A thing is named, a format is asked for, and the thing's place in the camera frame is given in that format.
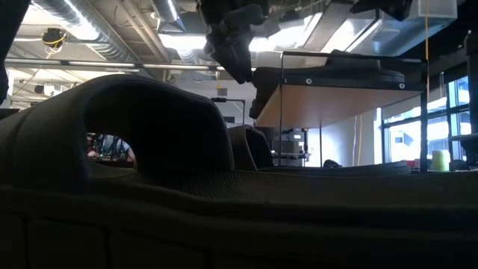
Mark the wooden shelf with black frame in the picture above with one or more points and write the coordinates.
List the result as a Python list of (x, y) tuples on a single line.
[(336, 108)]

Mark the yellow-green cylinder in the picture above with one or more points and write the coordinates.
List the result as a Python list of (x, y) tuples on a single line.
[(440, 160)]

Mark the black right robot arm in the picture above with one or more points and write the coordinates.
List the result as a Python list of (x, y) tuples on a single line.
[(471, 93)]

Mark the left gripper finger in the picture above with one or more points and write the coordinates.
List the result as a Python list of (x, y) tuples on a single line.
[(245, 65), (226, 63)]

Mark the large silver ventilation duct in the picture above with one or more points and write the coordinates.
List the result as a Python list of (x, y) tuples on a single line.
[(74, 22)]

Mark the small red object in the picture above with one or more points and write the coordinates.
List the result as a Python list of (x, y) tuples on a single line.
[(415, 163)]

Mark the black equipment cart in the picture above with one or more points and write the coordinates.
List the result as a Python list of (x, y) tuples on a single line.
[(293, 143)]

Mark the dark grey backpack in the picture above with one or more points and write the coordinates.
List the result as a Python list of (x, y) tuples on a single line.
[(168, 130)]

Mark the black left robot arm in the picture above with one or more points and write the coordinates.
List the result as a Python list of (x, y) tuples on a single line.
[(9, 37)]

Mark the black round object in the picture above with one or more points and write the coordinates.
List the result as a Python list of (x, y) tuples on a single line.
[(332, 163)]

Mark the long linear ceiling light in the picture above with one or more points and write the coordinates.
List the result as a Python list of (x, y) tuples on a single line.
[(175, 67)]

